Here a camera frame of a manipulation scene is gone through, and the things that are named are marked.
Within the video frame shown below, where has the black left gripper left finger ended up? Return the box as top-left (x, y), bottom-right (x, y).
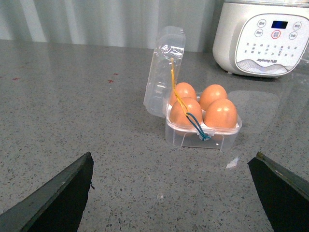
top-left (0, 152), bottom-right (93, 232)

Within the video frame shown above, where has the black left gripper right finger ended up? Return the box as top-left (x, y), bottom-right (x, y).
top-left (248, 152), bottom-right (309, 232)

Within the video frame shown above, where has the brown egg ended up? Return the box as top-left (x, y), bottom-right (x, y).
top-left (169, 82), bottom-right (197, 106)
top-left (199, 84), bottom-right (227, 111)
top-left (169, 97), bottom-right (203, 128)
top-left (203, 99), bottom-right (238, 129)

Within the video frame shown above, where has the clear plastic egg box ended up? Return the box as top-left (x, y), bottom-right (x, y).
top-left (143, 26), bottom-right (242, 151)

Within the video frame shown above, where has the brown egg in box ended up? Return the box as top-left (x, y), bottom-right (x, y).
top-left (199, 84), bottom-right (227, 111)
top-left (169, 82), bottom-right (197, 106)
top-left (169, 97), bottom-right (203, 128)

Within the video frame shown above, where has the blue rubber band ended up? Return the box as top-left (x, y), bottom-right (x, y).
top-left (185, 112), bottom-right (210, 141)

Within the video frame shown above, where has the yellow rubber band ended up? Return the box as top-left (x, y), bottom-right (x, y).
top-left (169, 57), bottom-right (190, 115)

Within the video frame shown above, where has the white Joyoung blender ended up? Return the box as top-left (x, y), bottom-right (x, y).
top-left (212, 0), bottom-right (309, 77)

